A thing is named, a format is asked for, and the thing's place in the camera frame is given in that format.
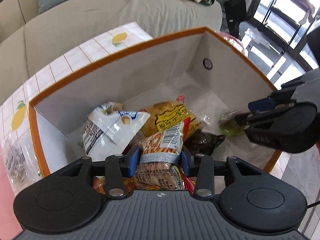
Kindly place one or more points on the orange cardboard box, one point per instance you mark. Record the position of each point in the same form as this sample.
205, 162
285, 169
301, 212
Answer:
150, 75

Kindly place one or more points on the beige sofa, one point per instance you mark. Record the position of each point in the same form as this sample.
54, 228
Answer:
125, 12

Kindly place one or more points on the clear packet of nuts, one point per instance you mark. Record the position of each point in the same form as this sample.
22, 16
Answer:
17, 160

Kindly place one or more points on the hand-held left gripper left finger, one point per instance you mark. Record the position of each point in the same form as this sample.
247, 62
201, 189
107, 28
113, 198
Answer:
133, 161

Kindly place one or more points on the clear packet of dark snack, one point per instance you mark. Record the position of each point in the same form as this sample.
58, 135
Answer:
202, 142

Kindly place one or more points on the black metal window frame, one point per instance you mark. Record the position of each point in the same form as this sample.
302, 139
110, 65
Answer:
275, 12

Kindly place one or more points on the lemon print grid tablecloth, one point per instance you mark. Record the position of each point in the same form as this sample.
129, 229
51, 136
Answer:
75, 55

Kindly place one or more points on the clear packet of green snack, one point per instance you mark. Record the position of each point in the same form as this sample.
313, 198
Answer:
230, 128

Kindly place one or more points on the pink bottle print mat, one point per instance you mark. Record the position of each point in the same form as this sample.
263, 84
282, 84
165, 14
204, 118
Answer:
6, 192

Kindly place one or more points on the white blue snack packet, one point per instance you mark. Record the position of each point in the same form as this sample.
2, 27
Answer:
107, 127

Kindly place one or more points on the yellow snack packet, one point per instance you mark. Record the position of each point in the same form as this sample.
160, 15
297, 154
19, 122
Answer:
170, 116

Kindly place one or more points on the red patterned bag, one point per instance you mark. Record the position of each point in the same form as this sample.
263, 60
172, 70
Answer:
232, 41

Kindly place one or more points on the red cartoon snack packet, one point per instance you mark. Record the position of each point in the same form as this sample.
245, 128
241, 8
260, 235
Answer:
188, 183

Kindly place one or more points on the orange red-edged snack packet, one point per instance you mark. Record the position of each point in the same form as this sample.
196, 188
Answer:
160, 140

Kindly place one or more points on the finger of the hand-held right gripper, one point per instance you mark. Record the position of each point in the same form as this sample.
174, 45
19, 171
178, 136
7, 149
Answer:
243, 120
261, 105

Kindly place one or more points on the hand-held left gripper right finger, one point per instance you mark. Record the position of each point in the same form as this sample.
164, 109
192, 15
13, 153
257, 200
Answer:
185, 162

